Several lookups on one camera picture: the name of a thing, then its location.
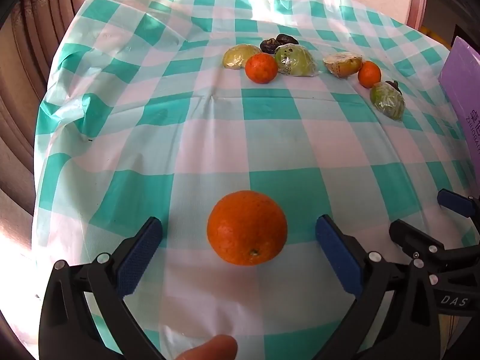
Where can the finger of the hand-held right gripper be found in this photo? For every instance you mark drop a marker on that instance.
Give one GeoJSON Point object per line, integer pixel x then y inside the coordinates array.
{"type": "Point", "coordinates": [453, 201]}
{"type": "Point", "coordinates": [407, 234]}

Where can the purple cardboard box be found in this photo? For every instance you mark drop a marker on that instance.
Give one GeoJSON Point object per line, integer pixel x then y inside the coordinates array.
{"type": "Point", "coordinates": [461, 82]}

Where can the person's left hand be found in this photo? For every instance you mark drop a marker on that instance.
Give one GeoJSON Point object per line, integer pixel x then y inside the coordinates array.
{"type": "Point", "coordinates": [210, 349]}

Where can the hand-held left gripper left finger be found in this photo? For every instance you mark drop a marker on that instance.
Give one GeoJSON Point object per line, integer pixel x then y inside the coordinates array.
{"type": "Point", "coordinates": [140, 255]}

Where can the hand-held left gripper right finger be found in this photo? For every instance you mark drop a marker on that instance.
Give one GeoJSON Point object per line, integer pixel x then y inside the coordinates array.
{"type": "Point", "coordinates": [337, 255]}

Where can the orange mandarin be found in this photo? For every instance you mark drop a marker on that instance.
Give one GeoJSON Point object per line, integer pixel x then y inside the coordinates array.
{"type": "Point", "coordinates": [261, 68]}
{"type": "Point", "coordinates": [247, 227]}
{"type": "Point", "coordinates": [369, 74]}

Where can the plastic-wrapped yellowish fruit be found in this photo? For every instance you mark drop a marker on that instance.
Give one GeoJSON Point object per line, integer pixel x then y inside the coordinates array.
{"type": "Point", "coordinates": [343, 64]}

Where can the teal checkered tablecloth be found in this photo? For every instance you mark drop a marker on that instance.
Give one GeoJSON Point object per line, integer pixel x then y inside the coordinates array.
{"type": "Point", "coordinates": [300, 138]}

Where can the plastic-wrapped green fruit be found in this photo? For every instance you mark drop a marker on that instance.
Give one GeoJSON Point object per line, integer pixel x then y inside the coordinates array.
{"type": "Point", "coordinates": [235, 58]}
{"type": "Point", "coordinates": [387, 100]}
{"type": "Point", "coordinates": [295, 60]}

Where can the brown pleated curtain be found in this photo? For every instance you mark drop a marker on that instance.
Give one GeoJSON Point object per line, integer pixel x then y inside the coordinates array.
{"type": "Point", "coordinates": [22, 82]}

